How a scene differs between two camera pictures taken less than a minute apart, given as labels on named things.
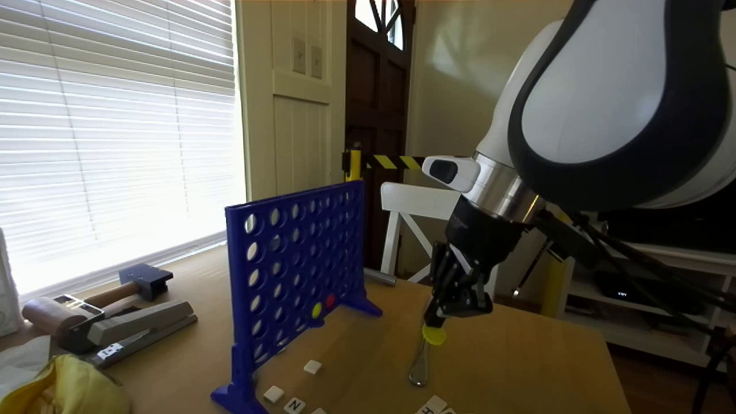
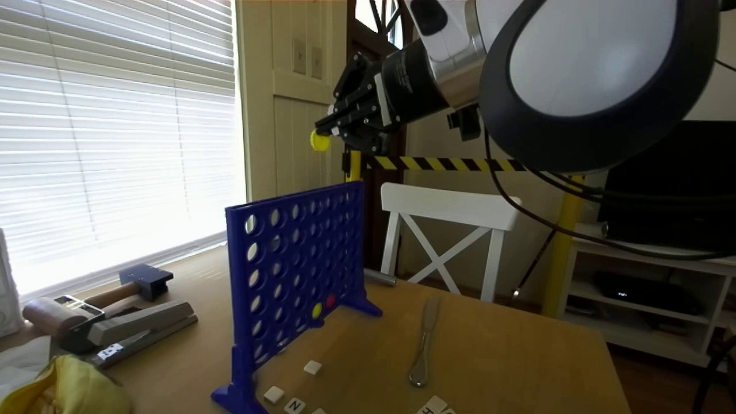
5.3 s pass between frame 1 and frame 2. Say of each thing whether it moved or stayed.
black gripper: moved
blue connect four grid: stayed
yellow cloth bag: stayed
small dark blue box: stayed
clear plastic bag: stayed
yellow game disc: moved
